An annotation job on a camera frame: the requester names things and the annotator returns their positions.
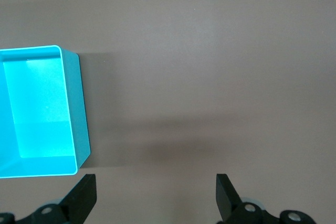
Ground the turquoise plastic bin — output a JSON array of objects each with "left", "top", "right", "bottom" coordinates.
[{"left": 0, "top": 45, "right": 91, "bottom": 179}]

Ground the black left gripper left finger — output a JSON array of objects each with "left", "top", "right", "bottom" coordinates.
[{"left": 0, "top": 173, "right": 98, "bottom": 224}]

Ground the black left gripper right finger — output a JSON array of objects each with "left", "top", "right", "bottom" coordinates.
[{"left": 216, "top": 173, "right": 316, "bottom": 224}]

